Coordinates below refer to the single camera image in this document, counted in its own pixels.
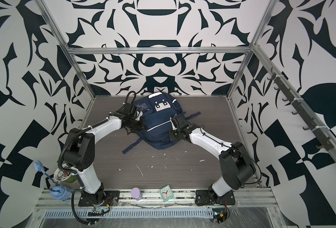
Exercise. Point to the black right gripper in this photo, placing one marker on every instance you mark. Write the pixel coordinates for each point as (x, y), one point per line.
(170, 134)

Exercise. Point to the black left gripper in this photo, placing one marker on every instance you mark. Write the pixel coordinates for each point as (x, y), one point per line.
(141, 120)

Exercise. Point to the navy blue school backpack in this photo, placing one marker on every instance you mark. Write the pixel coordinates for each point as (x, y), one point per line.
(157, 110)

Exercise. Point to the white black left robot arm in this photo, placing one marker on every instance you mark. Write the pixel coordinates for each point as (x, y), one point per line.
(78, 153)

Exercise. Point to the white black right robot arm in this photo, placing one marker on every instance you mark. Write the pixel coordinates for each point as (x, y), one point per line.
(236, 165)

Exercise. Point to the teal small alarm clock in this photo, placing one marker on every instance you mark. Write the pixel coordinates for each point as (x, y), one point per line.
(166, 193)

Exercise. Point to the purple small bottle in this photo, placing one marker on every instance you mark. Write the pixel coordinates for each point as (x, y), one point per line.
(136, 194)

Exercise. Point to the green paper cup with items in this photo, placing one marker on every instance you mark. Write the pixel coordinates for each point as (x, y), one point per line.
(61, 176)

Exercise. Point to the small circuit board right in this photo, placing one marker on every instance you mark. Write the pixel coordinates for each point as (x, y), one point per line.
(220, 216)

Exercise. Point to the small circuit board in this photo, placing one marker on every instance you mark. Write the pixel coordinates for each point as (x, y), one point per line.
(220, 216)
(98, 212)

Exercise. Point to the small circuit board left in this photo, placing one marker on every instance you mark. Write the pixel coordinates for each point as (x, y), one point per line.
(98, 212)

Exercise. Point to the light blue water bottle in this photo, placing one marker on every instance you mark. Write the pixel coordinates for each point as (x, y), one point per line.
(58, 192)

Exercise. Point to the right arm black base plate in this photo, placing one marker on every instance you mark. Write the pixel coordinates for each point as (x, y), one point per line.
(208, 197)

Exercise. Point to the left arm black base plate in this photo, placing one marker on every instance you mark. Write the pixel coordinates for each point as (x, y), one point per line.
(111, 197)

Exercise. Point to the white slotted cable duct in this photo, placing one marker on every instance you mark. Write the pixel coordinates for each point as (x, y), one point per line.
(206, 213)

